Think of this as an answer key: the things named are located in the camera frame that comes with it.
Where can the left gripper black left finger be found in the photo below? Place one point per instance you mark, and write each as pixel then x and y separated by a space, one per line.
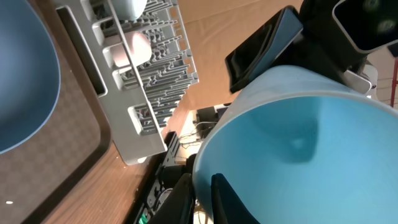
pixel 179 205

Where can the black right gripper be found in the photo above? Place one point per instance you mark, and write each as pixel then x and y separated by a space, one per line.
pixel 338 36

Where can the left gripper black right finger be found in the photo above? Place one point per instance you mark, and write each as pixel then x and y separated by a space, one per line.
pixel 226 205

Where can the light blue plastic cup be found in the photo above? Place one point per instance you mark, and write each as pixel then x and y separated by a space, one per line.
pixel 298 147

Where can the pink plastic cup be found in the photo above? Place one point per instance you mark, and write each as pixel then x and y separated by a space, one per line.
pixel 139 47

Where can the light blue bowl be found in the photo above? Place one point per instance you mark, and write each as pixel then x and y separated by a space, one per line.
pixel 129 10

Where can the dark blue plate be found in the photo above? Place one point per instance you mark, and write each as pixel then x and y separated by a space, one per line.
pixel 30 73

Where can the grey plastic dishwasher rack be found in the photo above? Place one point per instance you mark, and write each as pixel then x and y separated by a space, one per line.
pixel 138 101

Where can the brown plastic serving tray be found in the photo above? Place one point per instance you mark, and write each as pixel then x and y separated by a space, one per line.
pixel 38 174

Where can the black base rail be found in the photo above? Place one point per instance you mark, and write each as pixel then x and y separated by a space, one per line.
pixel 163 174

